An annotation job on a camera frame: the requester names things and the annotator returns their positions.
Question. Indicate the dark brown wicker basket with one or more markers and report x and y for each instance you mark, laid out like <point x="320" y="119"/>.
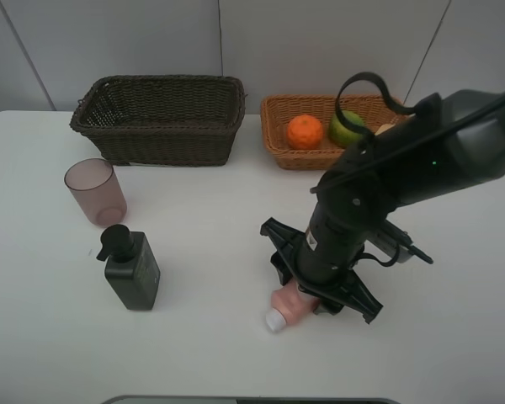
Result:
<point x="162" y="120"/>

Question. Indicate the pink lotion bottle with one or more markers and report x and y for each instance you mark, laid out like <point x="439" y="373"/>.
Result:
<point x="288" y="306"/>

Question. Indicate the translucent pink plastic cup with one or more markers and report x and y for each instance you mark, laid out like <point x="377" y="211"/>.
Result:
<point x="94" y="185"/>

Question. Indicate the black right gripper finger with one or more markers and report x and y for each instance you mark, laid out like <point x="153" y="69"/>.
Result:
<point x="328" y="306"/>
<point x="283" y="265"/>

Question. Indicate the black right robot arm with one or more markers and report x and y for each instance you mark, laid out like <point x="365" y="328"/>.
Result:
<point x="444" y="145"/>

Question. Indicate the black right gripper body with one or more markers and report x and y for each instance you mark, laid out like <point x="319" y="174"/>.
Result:
<point x="324" y="255"/>

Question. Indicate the orange mandarin fruit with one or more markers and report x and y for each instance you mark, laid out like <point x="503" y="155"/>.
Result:
<point x="304" y="132"/>

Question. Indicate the red-yellow peach fruit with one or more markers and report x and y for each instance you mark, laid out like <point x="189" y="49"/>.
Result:
<point x="383" y="128"/>

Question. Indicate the green mango fruit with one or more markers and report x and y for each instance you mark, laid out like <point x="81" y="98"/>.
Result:
<point x="341" y="135"/>

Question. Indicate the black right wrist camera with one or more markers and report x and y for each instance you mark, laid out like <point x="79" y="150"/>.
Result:
<point x="396" y="243"/>

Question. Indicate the light orange wicker basket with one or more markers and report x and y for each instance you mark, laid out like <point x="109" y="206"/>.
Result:
<point x="278" y="110"/>

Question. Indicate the black pump dispenser bottle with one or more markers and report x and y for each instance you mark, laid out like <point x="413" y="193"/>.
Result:
<point x="130" y="267"/>

